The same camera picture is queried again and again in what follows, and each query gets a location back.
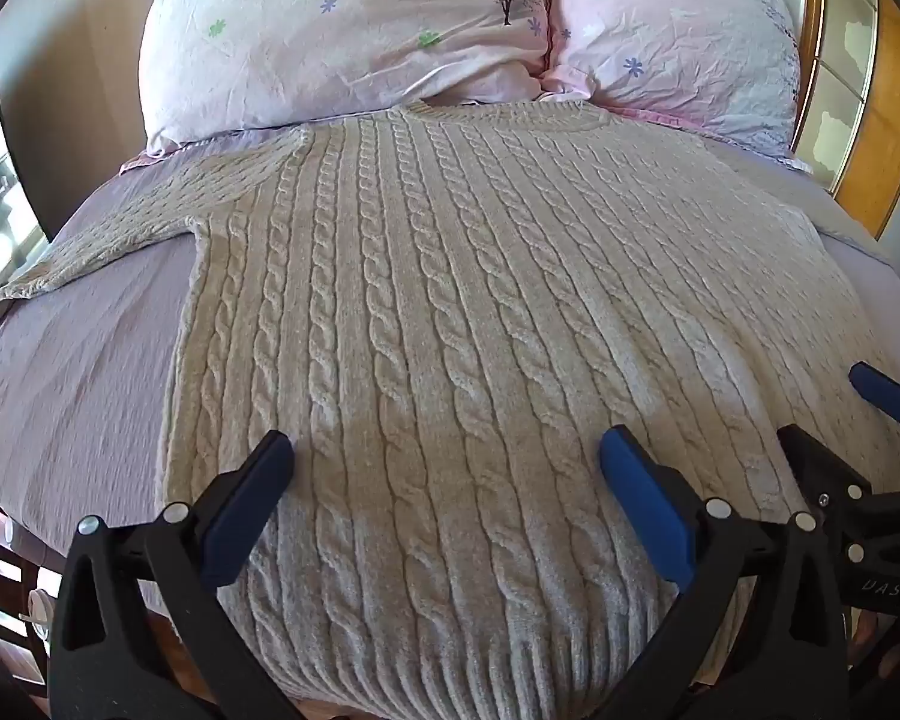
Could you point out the pink floral pillow with tree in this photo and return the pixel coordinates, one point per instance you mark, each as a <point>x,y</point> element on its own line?
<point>330,30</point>

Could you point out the white round object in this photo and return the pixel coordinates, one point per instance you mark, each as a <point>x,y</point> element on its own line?
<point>39,610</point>

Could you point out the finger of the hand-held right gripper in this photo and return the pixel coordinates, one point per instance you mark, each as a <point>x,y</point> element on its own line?
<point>881,390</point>
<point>817,469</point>

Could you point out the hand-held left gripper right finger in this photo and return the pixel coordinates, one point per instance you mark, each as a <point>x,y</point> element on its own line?
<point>645,499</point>

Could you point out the wooden headboard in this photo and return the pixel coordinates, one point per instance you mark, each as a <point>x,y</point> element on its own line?
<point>877,165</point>

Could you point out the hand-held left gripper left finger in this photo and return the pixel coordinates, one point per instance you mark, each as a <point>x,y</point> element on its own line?
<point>251,484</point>

